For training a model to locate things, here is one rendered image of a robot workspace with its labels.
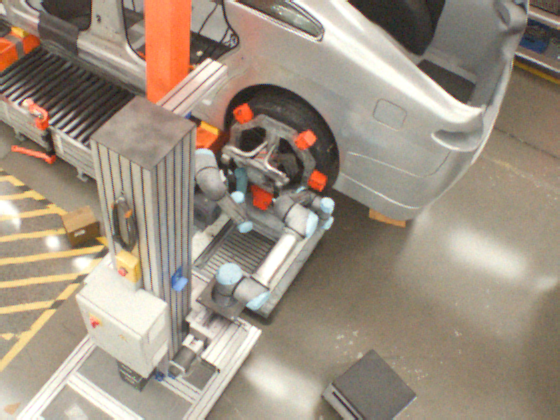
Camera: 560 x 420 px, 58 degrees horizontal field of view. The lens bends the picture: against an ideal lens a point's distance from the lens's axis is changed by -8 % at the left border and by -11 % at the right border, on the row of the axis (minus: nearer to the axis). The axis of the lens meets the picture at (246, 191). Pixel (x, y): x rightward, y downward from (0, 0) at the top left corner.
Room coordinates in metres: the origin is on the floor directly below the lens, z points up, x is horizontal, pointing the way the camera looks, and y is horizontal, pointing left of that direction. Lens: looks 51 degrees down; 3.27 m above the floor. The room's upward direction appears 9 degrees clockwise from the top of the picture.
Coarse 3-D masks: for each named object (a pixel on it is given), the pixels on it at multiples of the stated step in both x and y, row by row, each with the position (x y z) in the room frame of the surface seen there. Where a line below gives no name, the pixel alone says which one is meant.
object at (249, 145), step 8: (256, 128) 2.57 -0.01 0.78; (248, 136) 2.49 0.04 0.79; (256, 136) 2.55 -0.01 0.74; (264, 136) 2.40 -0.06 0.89; (280, 136) 2.34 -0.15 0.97; (248, 144) 2.44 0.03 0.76; (256, 144) 2.41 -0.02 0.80; (288, 144) 2.32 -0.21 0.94; (288, 152) 2.31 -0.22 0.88; (296, 160) 2.50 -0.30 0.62; (280, 168) 2.41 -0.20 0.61; (296, 176) 2.32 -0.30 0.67; (288, 184) 2.27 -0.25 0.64
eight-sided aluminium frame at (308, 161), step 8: (256, 120) 2.30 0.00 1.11; (264, 120) 2.30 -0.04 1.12; (272, 120) 2.31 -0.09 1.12; (232, 128) 2.36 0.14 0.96; (240, 128) 2.34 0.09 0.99; (248, 128) 2.32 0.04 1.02; (264, 128) 2.27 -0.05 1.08; (272, 128) 2.25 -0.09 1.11; (280, 128) 2.28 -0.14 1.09; (288, 128) 2.26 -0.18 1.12; (232, 136) 2.36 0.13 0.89; (240, 136) 2.39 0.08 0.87; (288, 136) 2.21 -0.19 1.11; (296, 136) 2.23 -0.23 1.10; (232, 144) 2.36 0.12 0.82; (296, 152) 2.18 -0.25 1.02; (304, 152) 2.20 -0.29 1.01; (304, 160) 2.16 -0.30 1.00; (312, 160) 2.18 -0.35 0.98; (304, 168) 2.15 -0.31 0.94; (312, 168) 2.15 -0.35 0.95; (304, 176) 2.15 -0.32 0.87; (256, 184) 2.27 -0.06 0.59; (264, 184) 2.26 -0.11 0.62; (272, 184) 2.27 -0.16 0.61; (296, 184) 2.21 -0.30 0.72; (304, 184) 2.14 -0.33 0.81; (272, 192) 2.22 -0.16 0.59; (280, 192) 2.20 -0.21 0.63; (288, 192) 2.18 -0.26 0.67
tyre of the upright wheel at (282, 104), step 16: (256, 96) 2.56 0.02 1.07; (272, 96) 2.48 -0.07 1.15; (288, 96) 2.48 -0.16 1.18; (256, 112) 2.39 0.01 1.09; (272, 112) 2.35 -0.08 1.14; (288, 112) 2.33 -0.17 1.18; (304, 112) 2.37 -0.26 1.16; (304, 128) 2.27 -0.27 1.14; (320, 128) 2.33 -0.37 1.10; (240, 144) 2.43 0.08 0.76; (320, 144) 2.24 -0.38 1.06; (336, 144) 2.36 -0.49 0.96; (320, 160) 2.20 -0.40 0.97
